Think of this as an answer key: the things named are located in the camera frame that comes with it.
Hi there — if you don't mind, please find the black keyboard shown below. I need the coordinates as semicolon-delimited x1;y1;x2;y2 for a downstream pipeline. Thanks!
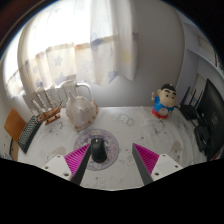
17;114;43;154

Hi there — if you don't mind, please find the black computer mouse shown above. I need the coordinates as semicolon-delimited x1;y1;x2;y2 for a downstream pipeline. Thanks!
90;137;108;164

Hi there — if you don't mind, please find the round printed mouse pad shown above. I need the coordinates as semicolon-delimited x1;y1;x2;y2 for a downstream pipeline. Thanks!
73;128;120;172

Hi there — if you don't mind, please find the white radiator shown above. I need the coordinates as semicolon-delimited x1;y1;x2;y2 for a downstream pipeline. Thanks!
21;79;93;108

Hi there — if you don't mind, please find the white wall shelf unit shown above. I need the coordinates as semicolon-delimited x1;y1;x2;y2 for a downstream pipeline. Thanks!
181;19;224;74

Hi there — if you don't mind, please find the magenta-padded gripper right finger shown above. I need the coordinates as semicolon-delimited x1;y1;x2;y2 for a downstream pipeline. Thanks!
131;143;184;186

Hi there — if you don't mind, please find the cartoon boy figurine clock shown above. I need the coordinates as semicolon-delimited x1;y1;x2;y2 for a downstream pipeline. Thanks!
151;83;178;120

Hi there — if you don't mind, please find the white star-print curtain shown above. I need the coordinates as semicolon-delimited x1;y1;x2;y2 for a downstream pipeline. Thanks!
6;0;139;101

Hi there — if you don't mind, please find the black computer monitor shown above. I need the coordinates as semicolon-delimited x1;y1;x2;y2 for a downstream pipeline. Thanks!
194;78;224;161

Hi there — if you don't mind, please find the white printed tablecloth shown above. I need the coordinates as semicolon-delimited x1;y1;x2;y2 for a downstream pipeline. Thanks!
16;106;209;191

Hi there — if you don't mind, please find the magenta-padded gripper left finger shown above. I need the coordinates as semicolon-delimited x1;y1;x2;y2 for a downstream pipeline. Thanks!
40;143;92;186

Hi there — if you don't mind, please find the wooden model sailing ship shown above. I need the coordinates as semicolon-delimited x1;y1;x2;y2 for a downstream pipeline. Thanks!
31;90;64;126

